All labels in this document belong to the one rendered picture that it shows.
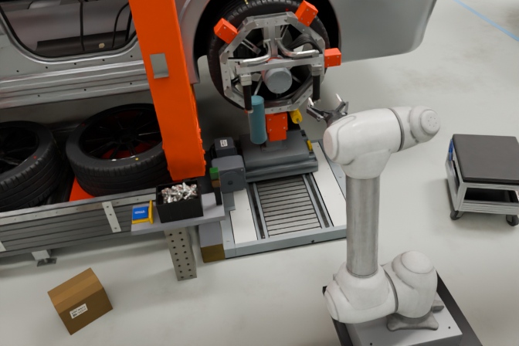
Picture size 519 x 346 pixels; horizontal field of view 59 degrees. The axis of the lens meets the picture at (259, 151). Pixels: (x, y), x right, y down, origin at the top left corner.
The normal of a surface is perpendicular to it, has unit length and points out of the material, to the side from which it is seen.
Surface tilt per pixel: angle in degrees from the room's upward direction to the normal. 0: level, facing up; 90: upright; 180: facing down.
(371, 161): 85
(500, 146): 0
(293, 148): 0
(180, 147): 90
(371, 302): 76
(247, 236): 0
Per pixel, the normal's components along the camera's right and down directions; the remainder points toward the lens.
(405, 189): -0.07, -0.79
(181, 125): 0.17, 0.59
